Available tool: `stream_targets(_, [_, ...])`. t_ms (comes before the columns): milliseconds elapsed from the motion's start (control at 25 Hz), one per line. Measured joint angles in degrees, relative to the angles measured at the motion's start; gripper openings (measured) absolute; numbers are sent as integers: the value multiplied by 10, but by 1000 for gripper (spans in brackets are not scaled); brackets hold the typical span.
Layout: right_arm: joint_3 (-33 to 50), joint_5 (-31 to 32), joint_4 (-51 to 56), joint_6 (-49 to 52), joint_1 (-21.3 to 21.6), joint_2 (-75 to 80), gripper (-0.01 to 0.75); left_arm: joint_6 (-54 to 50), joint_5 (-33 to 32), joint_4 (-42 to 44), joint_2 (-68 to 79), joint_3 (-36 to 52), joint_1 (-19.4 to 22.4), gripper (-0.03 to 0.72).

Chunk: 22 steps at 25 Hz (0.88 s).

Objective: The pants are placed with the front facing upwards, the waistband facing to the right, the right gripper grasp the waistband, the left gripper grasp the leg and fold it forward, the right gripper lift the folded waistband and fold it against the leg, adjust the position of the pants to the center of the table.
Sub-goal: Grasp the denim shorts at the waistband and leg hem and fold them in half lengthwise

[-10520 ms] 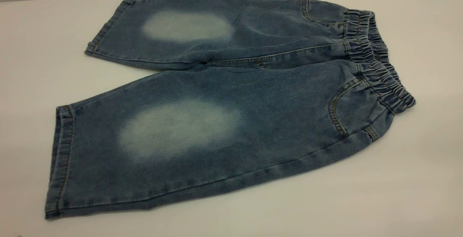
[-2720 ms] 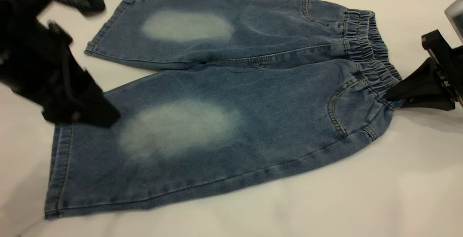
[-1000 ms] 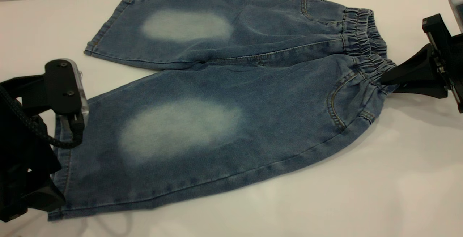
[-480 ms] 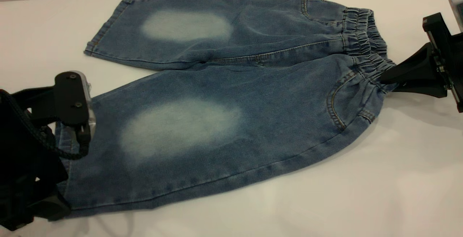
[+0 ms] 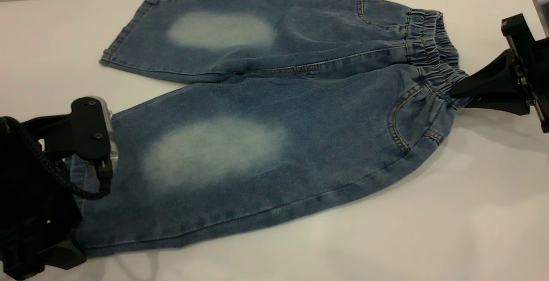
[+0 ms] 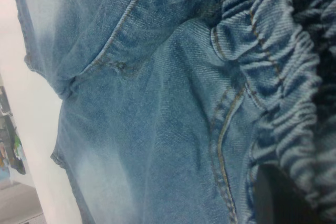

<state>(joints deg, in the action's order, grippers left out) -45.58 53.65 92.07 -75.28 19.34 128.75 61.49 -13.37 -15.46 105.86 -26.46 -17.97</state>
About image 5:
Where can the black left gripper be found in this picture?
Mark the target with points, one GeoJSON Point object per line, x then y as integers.
{"type": "Point", "coordinates": [25, 221]}

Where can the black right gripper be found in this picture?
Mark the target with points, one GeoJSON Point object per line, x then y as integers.
{"type": "Point", "coordinates": [538, 79]}

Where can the blue denim pants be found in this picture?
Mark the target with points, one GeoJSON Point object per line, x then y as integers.
{"type": "Point", "coordinates": [300, 122]}

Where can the right wrist camera mount plate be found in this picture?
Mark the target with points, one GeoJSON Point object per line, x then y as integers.
{"type": "Point", "coordinates": [517, 30]}

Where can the wrist camera mount plate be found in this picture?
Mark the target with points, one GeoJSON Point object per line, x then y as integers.
{"type": "Point", "coordinates": [517, 30]}
{"type": "Point", "coordinates": [88, 126]}

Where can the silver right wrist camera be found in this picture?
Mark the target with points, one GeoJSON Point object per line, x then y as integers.
{"type": "Point", "coordinates": [542, 10]}

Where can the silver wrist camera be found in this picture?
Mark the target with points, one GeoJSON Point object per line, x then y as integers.
{"type": "Point", "coordinates": [114, 150]}
{"type": "Point", "coordinates": [542, 10]}

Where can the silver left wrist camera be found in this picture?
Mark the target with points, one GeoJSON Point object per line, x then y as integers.
{"type": "Point", "coordinates": [114, 150]}

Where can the left wrist camera mount plate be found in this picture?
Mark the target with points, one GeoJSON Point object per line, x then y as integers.
{"type": "Point", "coordinates": [88, 126]}

